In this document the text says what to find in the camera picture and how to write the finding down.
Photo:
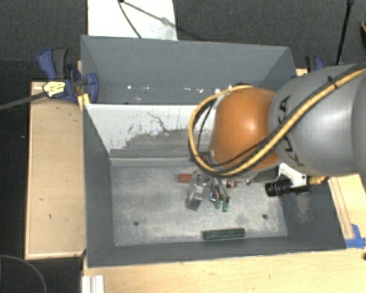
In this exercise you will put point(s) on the dark green flat block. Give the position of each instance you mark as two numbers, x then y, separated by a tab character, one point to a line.
224	234

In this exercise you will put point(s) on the grey metal bin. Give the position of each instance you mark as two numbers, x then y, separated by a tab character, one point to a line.
158	212

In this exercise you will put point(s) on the black cylinder on white bracket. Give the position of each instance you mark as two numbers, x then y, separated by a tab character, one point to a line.
280	188

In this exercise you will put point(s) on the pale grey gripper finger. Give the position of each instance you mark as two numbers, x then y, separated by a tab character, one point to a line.
194	201
204	191

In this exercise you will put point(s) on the red-brown flat block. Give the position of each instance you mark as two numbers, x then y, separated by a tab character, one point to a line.
184	178

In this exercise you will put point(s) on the pale wood board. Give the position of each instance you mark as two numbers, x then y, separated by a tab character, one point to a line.
56	179

